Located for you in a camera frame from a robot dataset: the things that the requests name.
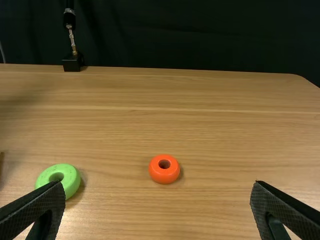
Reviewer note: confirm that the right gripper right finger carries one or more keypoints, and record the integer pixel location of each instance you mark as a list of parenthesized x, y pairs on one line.
[(287, 207)]

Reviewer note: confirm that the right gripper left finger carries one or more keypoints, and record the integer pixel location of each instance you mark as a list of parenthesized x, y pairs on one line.
[(30, 212)]

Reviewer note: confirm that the black clamp stand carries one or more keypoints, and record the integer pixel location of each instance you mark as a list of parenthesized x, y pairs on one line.
[(72, 63)]

